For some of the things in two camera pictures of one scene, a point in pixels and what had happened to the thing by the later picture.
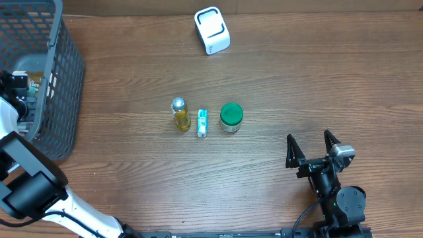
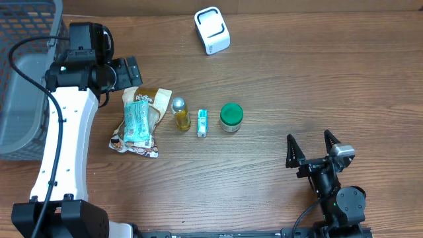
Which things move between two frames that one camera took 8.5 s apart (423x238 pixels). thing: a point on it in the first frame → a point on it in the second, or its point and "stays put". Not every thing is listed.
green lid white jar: (231, 115) stays put
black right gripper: (295, 158) stays put
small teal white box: (202, 121) stays put
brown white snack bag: (34, 80) → (157, 99)
